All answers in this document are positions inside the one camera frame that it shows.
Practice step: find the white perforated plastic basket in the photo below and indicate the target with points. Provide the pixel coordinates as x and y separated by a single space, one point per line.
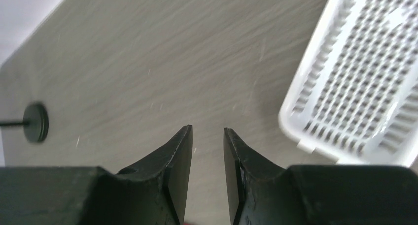
354 96

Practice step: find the blue microphone on black stand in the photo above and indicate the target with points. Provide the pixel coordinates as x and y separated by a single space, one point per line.
35 123

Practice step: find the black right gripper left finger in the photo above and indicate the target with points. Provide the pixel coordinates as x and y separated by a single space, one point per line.
151 191

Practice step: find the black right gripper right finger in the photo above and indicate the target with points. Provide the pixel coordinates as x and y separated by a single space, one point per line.
263 193

